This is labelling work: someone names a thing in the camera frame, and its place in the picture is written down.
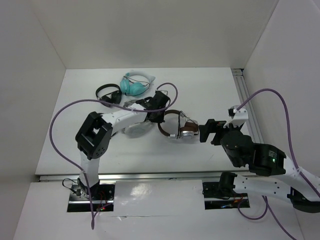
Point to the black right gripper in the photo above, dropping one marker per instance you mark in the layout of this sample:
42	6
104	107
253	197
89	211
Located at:
215	126

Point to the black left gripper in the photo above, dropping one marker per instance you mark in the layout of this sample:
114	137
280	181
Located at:
158	119

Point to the brown silver headphones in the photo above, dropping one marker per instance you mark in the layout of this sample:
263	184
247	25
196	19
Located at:
187	128

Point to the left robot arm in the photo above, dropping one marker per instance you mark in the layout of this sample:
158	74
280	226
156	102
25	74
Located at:
94	135

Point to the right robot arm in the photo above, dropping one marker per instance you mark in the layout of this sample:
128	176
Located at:
278	175

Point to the teal cat-ear headphones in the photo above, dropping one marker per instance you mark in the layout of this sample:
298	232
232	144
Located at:
132	87

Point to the black headphones upper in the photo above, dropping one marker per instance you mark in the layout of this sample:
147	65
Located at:
111	98

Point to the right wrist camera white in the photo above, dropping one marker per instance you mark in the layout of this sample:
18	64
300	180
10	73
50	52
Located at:
238	117

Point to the aluminium rail front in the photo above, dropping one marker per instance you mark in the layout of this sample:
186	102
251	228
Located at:
138	176

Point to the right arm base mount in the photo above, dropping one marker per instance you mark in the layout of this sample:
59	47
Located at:
214	199

